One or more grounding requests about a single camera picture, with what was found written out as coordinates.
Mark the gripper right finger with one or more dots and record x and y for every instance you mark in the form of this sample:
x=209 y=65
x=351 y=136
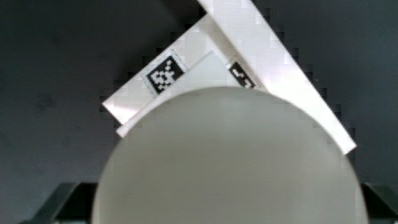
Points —
x=381 y=203

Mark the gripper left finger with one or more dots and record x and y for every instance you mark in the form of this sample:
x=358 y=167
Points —
x=58 y=210

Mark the white lamp bulb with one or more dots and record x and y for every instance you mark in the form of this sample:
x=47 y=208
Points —
x=228 y=161

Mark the white U-shaped frame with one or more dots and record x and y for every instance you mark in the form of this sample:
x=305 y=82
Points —
x=271 y=63

